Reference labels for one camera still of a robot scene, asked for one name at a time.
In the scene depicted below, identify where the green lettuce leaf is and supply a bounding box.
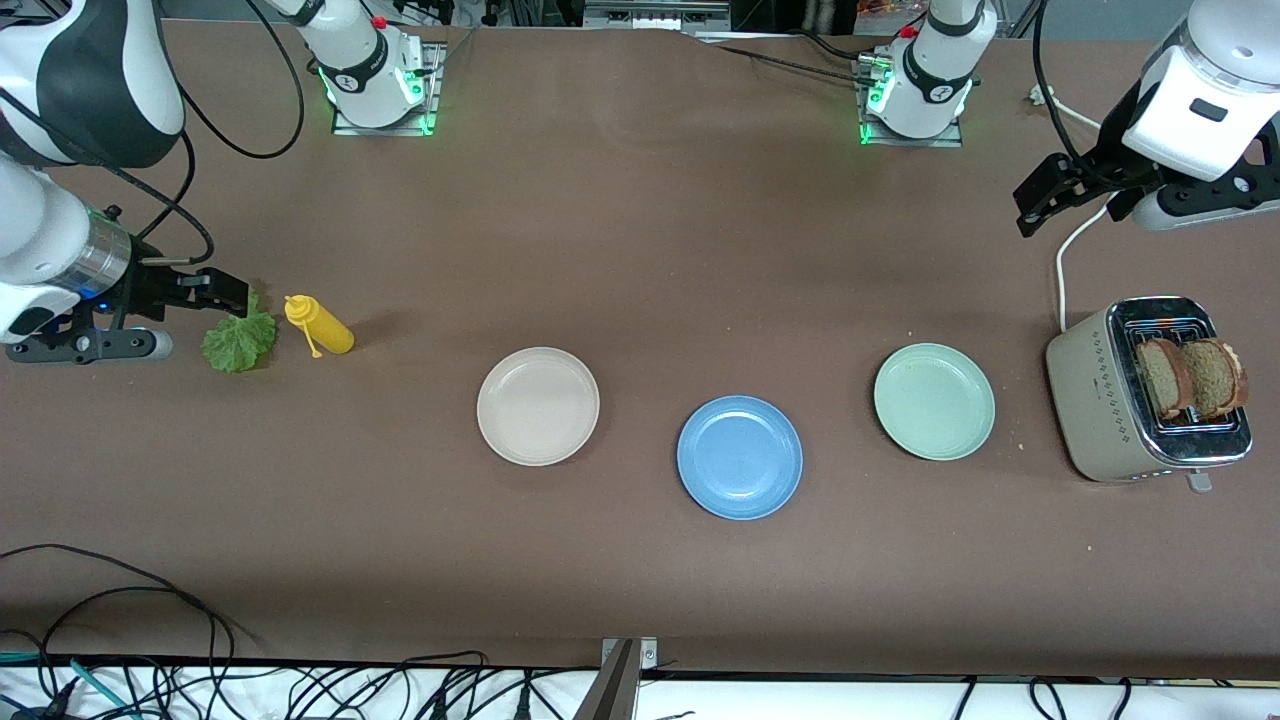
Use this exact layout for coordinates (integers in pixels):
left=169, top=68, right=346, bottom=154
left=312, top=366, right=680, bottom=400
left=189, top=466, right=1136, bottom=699
left=201, top=290, right=279, bottom=374

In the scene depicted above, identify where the yellow mustard squeeze bottle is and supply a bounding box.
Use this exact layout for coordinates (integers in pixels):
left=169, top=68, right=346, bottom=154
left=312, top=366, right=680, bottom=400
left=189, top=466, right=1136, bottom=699
left=284, top=294, right=356, bottom=359

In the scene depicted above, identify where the brown bread slice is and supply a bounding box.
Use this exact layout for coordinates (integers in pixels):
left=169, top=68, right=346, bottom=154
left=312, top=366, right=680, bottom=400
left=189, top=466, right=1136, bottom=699
left=1182, top=338, right=1250, bottom=421
left=1138, top=338, right=1194, bottom=421

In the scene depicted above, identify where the green round plate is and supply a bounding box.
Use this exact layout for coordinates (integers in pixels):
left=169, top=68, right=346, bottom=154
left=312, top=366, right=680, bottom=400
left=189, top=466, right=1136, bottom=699
left=873, top=342, right=997, bottom=462

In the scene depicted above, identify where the beige round plate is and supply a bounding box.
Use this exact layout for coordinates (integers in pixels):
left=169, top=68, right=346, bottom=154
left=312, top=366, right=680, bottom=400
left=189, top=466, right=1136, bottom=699
left=476, top=346, right=601, bottom=467

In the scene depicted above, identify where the blue round plate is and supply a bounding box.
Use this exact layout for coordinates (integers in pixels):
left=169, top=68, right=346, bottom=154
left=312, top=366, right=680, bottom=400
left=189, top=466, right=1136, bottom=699
left=676, top=394, right=804, bottom=521

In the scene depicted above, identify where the beige chrome toaster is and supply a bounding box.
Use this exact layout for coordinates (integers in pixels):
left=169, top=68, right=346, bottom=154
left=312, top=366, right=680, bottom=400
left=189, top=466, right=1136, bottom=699
left=1045, top=296, right=1254, bottom=493

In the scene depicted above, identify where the brown table cover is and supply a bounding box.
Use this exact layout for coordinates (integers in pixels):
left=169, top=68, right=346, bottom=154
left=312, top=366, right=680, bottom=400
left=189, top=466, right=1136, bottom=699
left=0, top=18, right=1280, bottom=681

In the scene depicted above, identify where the white toaster power cord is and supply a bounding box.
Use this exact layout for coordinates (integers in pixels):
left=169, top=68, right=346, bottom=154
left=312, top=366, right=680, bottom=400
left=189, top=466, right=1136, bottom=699
left=1030, top=85, right=1111, bottom=333

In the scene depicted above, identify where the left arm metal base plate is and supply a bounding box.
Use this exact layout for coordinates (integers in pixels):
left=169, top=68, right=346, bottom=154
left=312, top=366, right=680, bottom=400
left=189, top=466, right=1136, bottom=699
left=855, top=55, right=966, bottom=149

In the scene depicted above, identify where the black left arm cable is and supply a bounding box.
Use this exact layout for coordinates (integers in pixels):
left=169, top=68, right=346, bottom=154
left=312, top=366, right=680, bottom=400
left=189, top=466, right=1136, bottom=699
left=1033, top=0, right=1111, bottom=191

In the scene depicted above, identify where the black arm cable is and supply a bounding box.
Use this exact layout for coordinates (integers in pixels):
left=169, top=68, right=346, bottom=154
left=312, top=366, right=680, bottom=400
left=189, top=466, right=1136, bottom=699
left=1033, top=0, right=1111, bottom=191
left=0, top=0, right=306, bottom=266

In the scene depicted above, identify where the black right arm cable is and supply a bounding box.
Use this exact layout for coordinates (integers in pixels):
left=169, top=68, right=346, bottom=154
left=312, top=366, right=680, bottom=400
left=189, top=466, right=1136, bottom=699
left=0, top=0, right=306, bottom=266

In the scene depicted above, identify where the black looped cable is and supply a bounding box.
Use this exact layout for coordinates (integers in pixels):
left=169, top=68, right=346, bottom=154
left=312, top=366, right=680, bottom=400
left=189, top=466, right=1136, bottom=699
left=0, top=545, right=236, bottom=691

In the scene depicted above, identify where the thin black table cable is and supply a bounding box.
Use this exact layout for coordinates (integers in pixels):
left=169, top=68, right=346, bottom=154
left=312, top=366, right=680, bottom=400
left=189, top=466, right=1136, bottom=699
left=700, top=28, right=886, bottom=83

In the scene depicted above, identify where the teal cable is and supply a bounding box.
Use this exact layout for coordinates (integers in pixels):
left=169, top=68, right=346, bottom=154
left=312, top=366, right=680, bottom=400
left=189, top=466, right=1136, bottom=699
left=0, top=650, right=141, bottom=720

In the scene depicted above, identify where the aluminium post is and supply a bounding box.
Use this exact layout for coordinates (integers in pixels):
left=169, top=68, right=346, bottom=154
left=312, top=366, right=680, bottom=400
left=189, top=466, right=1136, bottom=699
left=572, top=640, right=641, bottom=720

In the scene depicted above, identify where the small metal bracket plate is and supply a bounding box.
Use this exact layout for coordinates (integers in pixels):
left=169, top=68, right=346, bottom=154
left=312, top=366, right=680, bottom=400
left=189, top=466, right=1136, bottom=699
left=600, top=637, right=659, bottom=669

